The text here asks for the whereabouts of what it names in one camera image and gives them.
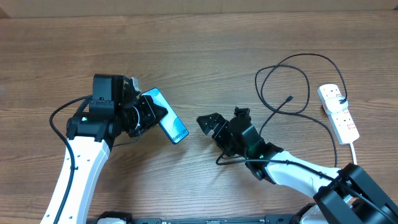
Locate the brown cardboard box wall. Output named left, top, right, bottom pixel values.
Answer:
left=1, top=0, right=397, bottom=19

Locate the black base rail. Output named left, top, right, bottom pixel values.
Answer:
left=86, top=212, right=299, bottom=224

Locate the black USB charging cable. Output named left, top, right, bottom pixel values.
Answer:
left=254, top=53, right=348, bottom=170

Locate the Samsung Galaxy smartphone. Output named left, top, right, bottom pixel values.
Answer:
left=142, top=88, right=189, bottom=144

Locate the white charger plug adapter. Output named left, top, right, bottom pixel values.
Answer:
left=323, top=96, right=348, bottom=114

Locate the white power strip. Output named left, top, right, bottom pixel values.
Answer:
left=317, top=84, right=359, bottom=144

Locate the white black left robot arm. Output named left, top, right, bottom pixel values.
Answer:
left=41, top=74, right=168, bottom=223

